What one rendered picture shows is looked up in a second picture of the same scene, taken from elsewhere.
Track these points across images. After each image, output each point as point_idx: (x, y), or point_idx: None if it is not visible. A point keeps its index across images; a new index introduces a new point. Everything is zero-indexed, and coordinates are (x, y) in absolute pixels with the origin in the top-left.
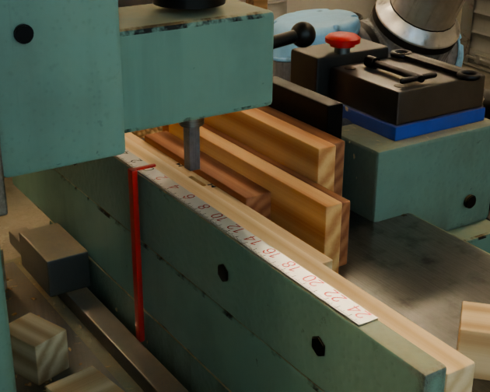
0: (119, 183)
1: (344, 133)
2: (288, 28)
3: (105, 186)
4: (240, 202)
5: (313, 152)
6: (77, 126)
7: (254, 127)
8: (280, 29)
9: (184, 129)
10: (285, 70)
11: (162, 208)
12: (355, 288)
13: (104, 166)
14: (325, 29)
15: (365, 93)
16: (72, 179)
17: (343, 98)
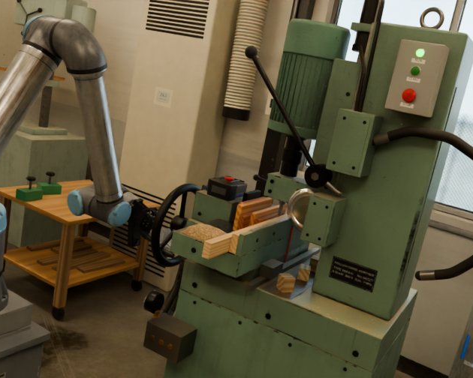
0: (287, 226)
1: None
2: None
3: (282, 231)
4: (283, 214)
5: (272, 199)
6: None
7: (260, 203)
8: None
9: (282, 205)
10: None
11: None
12: None
13: (284, 225)
14: (3, 205)
15: (241, 188)
16: (270, 241)
17: (236, 193)
